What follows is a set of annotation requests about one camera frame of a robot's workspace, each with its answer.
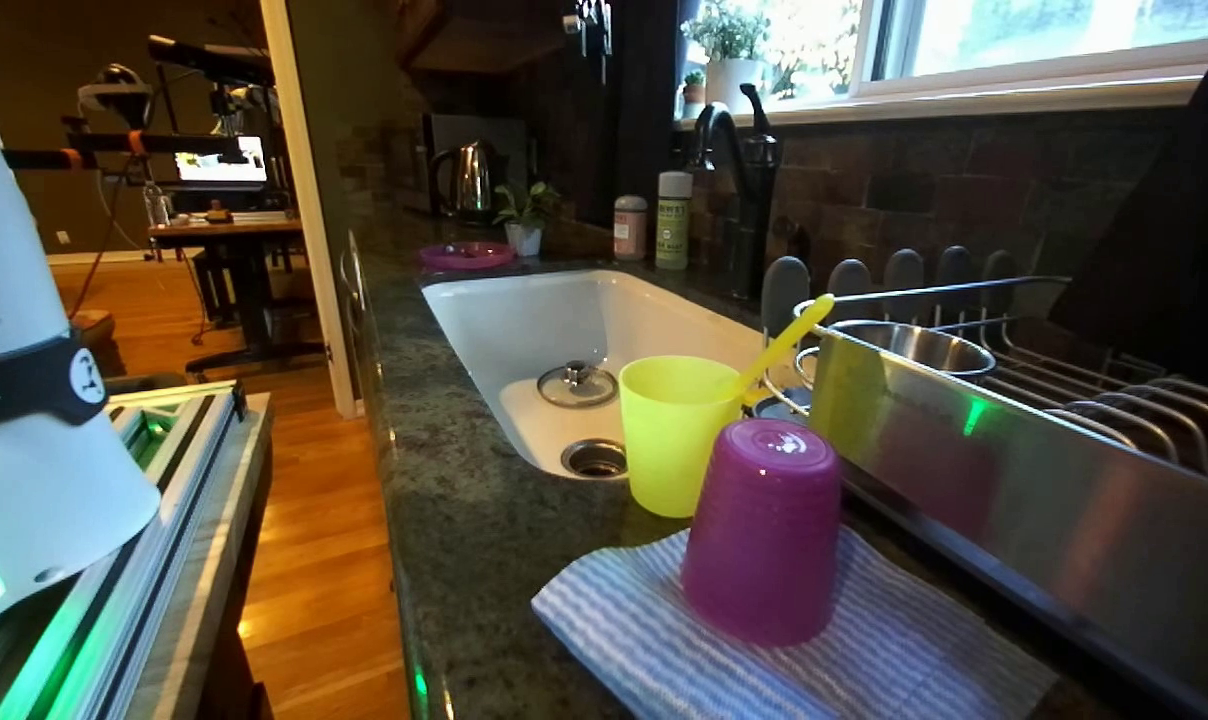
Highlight dark blue curtain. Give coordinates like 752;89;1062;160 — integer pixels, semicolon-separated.
614;0;694;175

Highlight steel kettle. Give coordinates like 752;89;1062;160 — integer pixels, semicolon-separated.
427;135;510;218

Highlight white kitchen sink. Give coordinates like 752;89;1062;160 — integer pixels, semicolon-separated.
421;262;820;486

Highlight windowsill plant in white pot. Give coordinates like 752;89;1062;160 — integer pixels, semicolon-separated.
688;0;774;121

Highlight orange lidded jar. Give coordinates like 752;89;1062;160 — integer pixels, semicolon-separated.
609;193;650;262

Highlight purple plastic cup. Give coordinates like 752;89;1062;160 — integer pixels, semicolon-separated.
678;414;844;650

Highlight purple plastic bowl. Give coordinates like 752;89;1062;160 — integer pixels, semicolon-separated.
411;235;524;281

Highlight computer monitor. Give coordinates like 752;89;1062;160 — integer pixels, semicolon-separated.
171;130;271;188

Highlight black camera stand rig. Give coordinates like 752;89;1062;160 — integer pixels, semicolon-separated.
0;56;168;256

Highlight yellow-green plastic cup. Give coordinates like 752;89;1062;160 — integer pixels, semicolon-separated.
614;351;749;520

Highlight dark wooden desk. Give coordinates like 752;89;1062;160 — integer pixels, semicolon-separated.
147;208;326;375

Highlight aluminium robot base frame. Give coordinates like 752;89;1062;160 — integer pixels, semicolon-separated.
0;375;277;720

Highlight blue striped dish cloth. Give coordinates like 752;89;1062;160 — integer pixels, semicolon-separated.
527;520;1062;720

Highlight green-label soap bottle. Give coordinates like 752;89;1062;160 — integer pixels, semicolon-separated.
650;169;694;275

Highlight metal sink drain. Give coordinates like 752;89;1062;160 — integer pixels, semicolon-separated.
557;436;633;482

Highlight blue dish rack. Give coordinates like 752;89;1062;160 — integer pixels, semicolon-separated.
754;238;1208;720

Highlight green plant in white pot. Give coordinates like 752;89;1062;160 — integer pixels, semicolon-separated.
492;179;562;262

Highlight dark bronze kitchen faucet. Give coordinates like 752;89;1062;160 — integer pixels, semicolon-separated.
688;78;783;306

